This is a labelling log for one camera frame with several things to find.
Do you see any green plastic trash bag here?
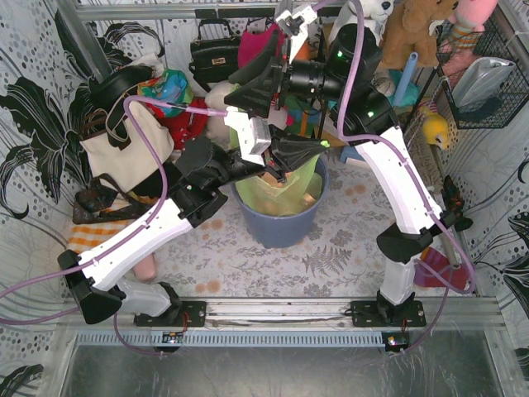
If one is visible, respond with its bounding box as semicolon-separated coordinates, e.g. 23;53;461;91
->
224;106;330;217

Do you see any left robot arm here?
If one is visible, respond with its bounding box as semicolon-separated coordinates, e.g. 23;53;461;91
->
58;127;330;326

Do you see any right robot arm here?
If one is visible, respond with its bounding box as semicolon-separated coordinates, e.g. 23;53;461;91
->
225;22;455;327

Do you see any rainbow striped bag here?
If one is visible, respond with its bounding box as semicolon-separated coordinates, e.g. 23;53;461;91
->
285;96;320;137

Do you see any magenta fabric bag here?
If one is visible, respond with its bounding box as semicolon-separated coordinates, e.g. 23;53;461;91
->
236;22;284;84

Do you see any blue-grey trash bin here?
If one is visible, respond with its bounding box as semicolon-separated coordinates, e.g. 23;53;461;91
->
232;156;329;248

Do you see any white canvas tote bag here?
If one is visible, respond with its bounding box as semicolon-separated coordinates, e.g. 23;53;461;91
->
81;101;174;192

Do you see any brown patterned bag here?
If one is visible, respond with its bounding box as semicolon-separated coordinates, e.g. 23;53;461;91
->
72;174;153;225

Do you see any orange plush toy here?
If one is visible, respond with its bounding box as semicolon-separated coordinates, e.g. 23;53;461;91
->
294;41;311;60

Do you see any black leather handbag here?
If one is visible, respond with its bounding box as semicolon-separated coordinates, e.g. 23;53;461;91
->
188;18;241;93

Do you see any cream plush lamb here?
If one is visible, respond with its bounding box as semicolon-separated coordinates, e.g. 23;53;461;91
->
205;80;239;142

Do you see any blue floor mop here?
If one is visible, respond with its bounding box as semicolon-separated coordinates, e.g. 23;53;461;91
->
340;52;418;169

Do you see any red cloth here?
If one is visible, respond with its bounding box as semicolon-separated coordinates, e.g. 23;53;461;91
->
147;104;208;150

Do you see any colourful printed cloth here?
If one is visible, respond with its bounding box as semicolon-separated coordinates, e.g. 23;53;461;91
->
137;69;193;104

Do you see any white husky plush dog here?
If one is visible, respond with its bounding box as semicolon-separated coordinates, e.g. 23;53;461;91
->
329;0;393;45

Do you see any teal folded cloth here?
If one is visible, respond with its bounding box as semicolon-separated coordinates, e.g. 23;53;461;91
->
389;69;420;107

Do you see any brown teddy bear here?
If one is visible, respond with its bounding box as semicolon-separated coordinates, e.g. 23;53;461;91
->
379;0;459;69

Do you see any yellow plush duck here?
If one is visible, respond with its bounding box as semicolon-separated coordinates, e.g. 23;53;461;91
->
418;102;450;150

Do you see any pink soft toy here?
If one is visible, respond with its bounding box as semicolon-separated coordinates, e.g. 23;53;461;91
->
133;254;158;282

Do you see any pink plush toy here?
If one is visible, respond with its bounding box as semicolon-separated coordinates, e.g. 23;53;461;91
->
448;0;498;40

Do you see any silver foil pouch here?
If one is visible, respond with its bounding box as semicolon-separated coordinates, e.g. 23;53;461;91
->
452;57;516;108

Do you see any orange checkered cloth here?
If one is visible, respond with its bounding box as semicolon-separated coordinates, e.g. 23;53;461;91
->
67;220;131;253

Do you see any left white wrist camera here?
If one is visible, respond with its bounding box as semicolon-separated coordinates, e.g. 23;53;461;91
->
224;107;272;166

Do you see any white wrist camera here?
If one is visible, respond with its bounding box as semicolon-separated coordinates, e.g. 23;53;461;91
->
224;107;272;166
274;0;317;63

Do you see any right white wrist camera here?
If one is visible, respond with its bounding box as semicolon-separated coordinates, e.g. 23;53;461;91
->
274;0;317;63

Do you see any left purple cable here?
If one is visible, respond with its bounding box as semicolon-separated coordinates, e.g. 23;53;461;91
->
0;95;228;356

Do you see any purple cable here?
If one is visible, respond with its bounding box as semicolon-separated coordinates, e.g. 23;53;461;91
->
0;95;228;356
313;0;479;355

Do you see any metal base rail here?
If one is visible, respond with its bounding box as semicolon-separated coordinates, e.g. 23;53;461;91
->
61;295;508;330

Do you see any black wire basket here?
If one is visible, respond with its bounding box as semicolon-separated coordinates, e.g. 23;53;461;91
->
436;20;528;129

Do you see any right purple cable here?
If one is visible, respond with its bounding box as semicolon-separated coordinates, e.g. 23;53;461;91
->
313;0;479;355

